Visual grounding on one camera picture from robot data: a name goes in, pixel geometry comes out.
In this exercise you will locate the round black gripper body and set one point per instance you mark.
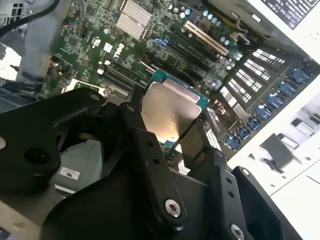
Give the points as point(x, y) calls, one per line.
point(105, 212)

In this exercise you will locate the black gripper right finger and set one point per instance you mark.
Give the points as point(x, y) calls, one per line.
point(225, 195)

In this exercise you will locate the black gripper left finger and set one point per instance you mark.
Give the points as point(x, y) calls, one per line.
point(30, 130)

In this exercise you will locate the silver CPU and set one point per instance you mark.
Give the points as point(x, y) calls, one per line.
point(170, 105)

